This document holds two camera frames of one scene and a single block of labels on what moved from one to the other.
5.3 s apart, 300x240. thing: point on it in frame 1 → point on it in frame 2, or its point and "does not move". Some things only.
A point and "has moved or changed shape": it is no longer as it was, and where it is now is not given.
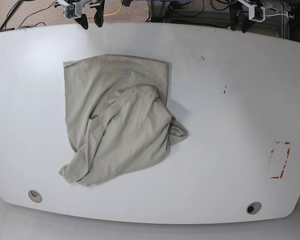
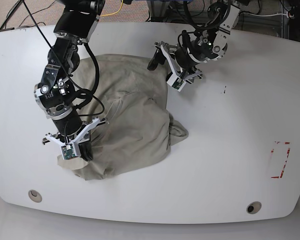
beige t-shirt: [117, 119] has moved or changed shape
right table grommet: [253, 207] does not move
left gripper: [78, 4] → [82, 135]
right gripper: [233, 12] → [180, 60]
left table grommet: [35, 196] does not move
